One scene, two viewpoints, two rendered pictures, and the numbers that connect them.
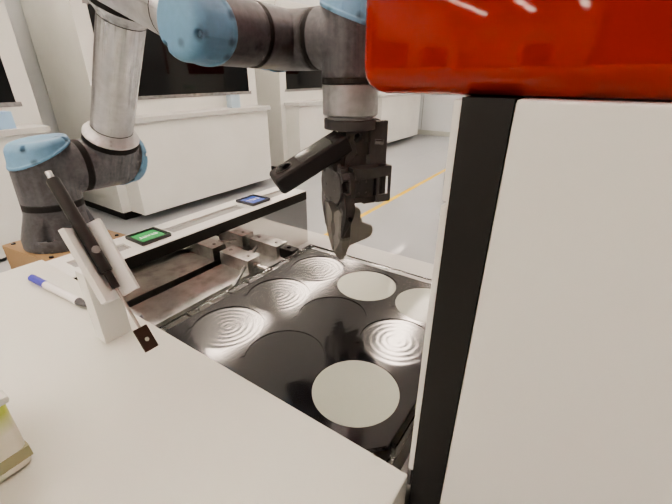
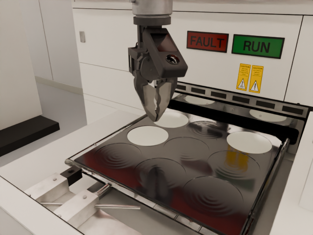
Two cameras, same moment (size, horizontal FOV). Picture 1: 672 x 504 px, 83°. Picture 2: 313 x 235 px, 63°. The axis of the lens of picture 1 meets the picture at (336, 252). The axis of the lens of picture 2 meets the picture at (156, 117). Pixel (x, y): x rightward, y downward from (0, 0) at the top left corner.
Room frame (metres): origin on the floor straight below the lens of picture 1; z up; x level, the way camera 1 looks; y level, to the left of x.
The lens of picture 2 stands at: (0.54, 0.49, 1.20)
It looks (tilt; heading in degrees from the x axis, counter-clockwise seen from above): 25 degrees down; 270
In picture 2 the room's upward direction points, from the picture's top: straight up
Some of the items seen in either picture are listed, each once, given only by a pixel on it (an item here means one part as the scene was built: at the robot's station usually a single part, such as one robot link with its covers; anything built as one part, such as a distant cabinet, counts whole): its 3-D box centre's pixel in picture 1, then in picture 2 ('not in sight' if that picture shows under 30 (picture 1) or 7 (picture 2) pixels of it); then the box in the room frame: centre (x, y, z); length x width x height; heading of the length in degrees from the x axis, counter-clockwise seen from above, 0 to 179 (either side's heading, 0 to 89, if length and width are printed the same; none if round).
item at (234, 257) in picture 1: (240, 258); (73, 212); (0.67, 0.19, 0.89); 0.08 x 0.03 x 0.03; 56
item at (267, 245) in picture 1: (268, 245); (43, 193); (0.74, 0.15, 0.89); 0.08 x 0.03 x 0.03; 56
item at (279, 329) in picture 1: (332, 316); (186, 148); (0.47, 0.01, 0.90); 0.34 x 0.34 x 0.01; 56
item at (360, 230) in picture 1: (354, 233); (158, 98); (0.54, -0.03, 1.01); 0.06 x 0.03 x 0.09; 113
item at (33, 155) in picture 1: (47, 168); not in sight; (0.81, 0.62, 1.05); 0.13 x 0.12 x 0.14; 147
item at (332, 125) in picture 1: (353, 162); (151, 48); (0.55, -0.03, 1.11); 0.09 x 0.08 x 0.12; 113
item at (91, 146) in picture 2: (386, 269); (124, 128); (0.62, -0.09, 0.90); 0.37 x 0.01 x 0.01; 56
